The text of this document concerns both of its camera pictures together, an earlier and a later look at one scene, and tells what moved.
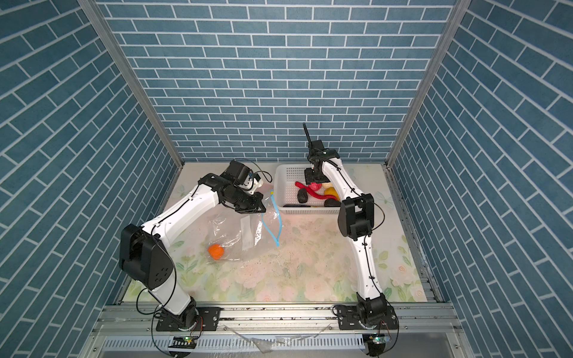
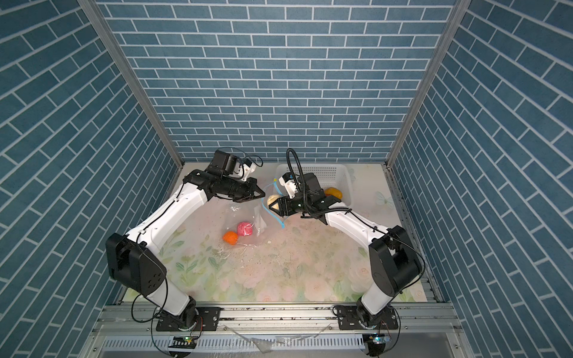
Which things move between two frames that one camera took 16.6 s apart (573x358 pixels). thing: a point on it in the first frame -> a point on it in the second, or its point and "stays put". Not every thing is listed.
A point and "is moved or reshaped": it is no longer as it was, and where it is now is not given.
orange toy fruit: (216, 251) -> (230, 238)
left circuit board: (184, 341) stays put
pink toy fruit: (315, 186) is moved or reshaped
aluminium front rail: (424, 317) stays put
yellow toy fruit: (330, 191) stays put
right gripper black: (309, 178) -> (284, 203)
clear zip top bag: (245, 235) is moved or reshaped
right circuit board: (377, 341) stays put
